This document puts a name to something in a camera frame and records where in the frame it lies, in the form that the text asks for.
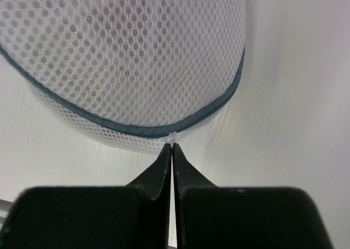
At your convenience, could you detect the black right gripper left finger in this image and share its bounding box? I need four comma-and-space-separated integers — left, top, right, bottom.
1, 144, 171, 248

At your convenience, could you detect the aluminium front rail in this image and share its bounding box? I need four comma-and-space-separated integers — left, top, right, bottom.
0, 199, 13, 226

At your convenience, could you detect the blue-trimmed mesh laundry bag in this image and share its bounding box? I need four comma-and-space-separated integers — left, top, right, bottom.
1, 0, 246, 153

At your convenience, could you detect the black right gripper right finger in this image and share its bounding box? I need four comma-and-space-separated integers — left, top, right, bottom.
172, 144, 333, 248

